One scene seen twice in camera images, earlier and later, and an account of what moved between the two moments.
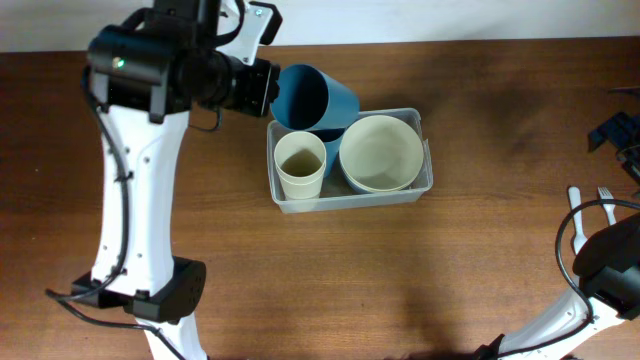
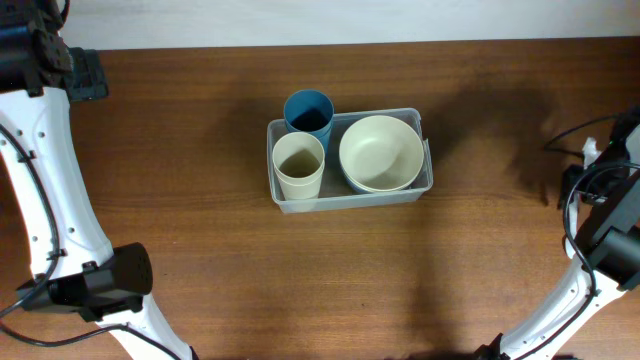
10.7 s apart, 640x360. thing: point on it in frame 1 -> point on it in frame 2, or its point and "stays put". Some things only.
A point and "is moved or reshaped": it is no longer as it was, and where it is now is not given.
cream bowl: x=381 y=152 stays put
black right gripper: x=617 y=129 -> x=570 y=172
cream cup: x=301 y=161 stays put
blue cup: x=309 y=98 is moved or reshaped
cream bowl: x=381 y=175 stays put
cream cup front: x=301 y=179 stays put
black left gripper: x=266 y=89 -> x=93 y=84
